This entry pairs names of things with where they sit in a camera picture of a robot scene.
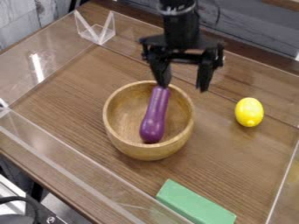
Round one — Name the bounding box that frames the purple toy eggplant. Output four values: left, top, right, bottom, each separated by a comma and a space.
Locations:
139, 86, 171, 144

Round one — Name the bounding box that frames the yellow toy lemon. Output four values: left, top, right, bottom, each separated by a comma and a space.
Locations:
235, 97, 264, 128

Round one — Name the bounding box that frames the brown wooden bowl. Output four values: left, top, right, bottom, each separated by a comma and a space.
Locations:
103, 80, 194, 161

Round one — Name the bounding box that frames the clear acrylic corner bracket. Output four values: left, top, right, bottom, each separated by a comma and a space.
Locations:
74, 10, 116, 46

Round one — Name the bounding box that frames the clear acrylic barrier wall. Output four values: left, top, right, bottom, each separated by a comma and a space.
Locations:
0, 16, 299, 224

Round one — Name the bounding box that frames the black cable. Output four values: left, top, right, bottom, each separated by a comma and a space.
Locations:
0, 195, 43, 224

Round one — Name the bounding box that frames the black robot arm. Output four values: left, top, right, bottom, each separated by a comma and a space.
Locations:
139, 0, 224, 92

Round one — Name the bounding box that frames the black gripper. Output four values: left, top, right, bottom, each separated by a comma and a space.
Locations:
139, 34, 224, 92

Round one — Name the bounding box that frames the green rectangular block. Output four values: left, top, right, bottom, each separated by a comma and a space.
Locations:
156, 179, 238, 224

